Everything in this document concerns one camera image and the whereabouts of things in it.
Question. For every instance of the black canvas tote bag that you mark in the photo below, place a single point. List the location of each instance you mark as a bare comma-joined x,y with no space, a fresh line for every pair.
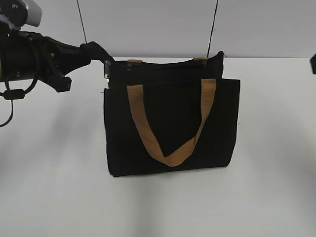
168,117

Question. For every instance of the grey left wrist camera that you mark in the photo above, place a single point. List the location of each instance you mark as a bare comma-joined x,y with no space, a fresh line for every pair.
20,12

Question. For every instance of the silver zipper pull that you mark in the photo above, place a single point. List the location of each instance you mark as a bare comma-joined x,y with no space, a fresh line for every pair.
107,66

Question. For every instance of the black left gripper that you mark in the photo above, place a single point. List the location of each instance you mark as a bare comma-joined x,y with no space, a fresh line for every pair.
26,54

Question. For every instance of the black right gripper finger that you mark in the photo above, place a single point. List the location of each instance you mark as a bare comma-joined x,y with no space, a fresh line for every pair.
313,64

